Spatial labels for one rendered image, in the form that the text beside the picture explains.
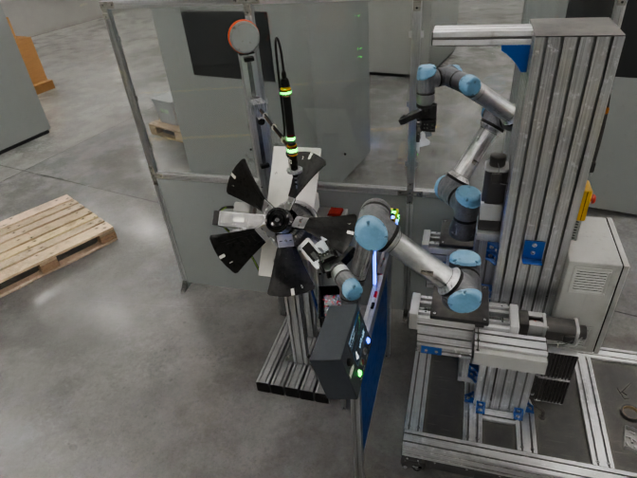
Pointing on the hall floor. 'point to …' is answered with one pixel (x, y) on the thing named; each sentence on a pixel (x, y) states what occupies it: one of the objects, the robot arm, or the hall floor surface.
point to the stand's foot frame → (289, 371)
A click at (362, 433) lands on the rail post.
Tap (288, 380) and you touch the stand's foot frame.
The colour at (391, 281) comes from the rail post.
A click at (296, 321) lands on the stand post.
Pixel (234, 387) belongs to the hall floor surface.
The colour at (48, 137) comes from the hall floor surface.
